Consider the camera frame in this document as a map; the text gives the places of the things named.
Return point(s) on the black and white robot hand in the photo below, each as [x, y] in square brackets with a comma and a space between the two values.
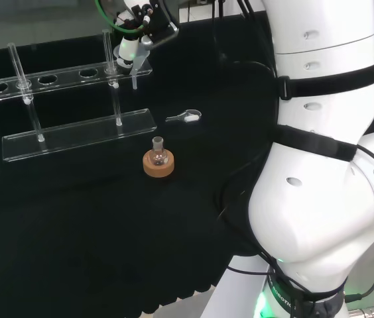
[154, 20]

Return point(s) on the clear plastic funnel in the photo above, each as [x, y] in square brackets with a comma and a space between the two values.
[134, 83]

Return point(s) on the glass weighing funnel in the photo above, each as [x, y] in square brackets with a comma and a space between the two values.
[192, 118]

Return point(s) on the clear acrylic funnel stand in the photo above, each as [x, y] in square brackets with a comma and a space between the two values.
[74, 139]

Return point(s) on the glass round-bottom flask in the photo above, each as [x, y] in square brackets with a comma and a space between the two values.
[158, 159]

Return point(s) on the black cloth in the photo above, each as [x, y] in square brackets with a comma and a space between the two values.
[74, 232]

